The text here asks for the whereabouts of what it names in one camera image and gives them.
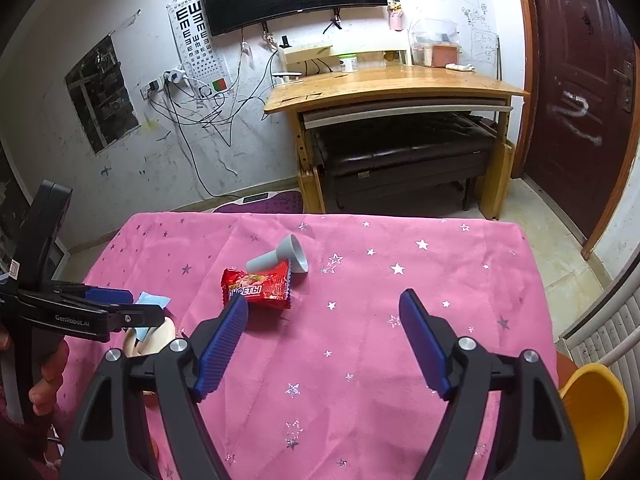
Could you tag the grey plastic funnel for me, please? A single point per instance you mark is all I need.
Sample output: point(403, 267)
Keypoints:
point(280, 257)

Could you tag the white power strip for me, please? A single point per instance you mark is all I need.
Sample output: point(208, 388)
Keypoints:
point(287, 78)

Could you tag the white radiator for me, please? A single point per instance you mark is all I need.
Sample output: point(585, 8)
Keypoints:
point(610, 320)

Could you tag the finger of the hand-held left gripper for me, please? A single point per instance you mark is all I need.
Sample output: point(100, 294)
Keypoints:
point(140, 316)
point(107, 294)

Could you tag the dark wall poster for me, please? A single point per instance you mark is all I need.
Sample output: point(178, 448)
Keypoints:
point(102, 95)

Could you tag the person's left hand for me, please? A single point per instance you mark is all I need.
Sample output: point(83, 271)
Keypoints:
point(50, 375)

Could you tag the black leather bench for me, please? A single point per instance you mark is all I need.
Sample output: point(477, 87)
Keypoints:
point(405, 155)

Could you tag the wall socket with plugs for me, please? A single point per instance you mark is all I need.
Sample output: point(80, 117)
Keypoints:
point(165, 80)

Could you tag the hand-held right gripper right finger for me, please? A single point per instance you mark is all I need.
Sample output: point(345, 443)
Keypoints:
point(425, 345)

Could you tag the yellow plastic bin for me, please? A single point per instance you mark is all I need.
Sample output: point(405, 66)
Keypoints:
point(595, 410)

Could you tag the light blue packet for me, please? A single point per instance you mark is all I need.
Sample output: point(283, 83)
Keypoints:
point(155, 300)

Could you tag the small white object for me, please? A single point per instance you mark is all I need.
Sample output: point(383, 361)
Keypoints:
point(460, 66)

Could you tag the pink wall cup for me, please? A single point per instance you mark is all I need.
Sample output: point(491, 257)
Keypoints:
point(395, 17)

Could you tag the purple floor mat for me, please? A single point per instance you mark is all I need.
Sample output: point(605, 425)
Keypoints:
point(272, 202)

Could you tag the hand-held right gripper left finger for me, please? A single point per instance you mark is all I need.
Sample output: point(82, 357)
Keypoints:
point(222, 345)

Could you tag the clear plastic container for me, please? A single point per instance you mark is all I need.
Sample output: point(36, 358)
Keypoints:
point(434, 47)

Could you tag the white desk shelf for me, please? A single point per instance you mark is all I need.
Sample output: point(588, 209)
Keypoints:
point(307, 51)

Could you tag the wooden desk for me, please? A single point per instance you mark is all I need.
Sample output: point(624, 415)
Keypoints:
point(400, 85)

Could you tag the cream mouse-shaped plush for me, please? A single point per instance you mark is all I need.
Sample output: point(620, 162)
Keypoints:
point(161, 336)

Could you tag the white jar with green label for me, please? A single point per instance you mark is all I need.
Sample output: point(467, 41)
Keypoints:
point(348, 63)

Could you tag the eye chart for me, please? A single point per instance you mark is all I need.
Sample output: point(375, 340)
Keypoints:
point(197, 45)

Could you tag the red candy packet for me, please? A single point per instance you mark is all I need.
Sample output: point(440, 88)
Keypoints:
point(260, 285)

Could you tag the dark brown door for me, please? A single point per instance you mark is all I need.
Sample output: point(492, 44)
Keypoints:
point(575, 85)

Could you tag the pink star-print tablecloth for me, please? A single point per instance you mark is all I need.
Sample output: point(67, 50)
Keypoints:
point(350, 350)

